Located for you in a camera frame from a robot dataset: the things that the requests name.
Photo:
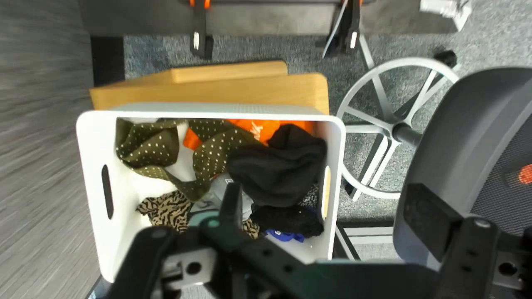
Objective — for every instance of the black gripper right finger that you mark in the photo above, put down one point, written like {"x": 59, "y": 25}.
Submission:
{"x": 468, "y": 254}

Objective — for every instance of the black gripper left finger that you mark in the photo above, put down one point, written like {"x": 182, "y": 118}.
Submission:
{"x": 145, "y": 259}

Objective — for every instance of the black cloth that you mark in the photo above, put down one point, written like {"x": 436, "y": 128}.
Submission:
{"x": 283, "y": 171}

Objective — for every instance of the zebra pattern cloth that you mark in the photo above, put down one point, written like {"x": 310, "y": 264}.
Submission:
{"x": 167, "y": 209}

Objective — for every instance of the white plastic basket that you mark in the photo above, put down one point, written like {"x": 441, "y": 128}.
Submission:
{"x": 94, "y": 183}

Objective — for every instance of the gray cloth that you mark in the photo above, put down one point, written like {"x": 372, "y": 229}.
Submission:
{"x": 219, "y": 191}

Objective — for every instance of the olive dotted cloth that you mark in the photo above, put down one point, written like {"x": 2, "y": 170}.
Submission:
{"x": 150, "y": 150}

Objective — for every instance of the gray office chair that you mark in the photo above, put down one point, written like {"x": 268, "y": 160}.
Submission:
{"x": 471, "y": 138}

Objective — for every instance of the blue cloth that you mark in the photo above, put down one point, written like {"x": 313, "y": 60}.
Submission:
{"x": 285, "y": 236}

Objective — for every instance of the orange cloth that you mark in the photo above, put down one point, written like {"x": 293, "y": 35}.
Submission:
{"x": 260, "y": 128}

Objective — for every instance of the yellow wooden board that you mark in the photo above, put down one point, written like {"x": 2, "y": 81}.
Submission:
{"x": 222, "y": 88}

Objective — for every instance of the black orange bar clamp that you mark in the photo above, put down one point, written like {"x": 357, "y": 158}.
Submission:
{"x": 343, "y": 27}
{"x": 200, "y": 33}

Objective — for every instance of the white crumpled object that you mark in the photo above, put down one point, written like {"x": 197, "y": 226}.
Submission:
{"x": 446, "y": 10}

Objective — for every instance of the black robot table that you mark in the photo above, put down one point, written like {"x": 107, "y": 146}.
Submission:
{"x": 267, "y": 17}

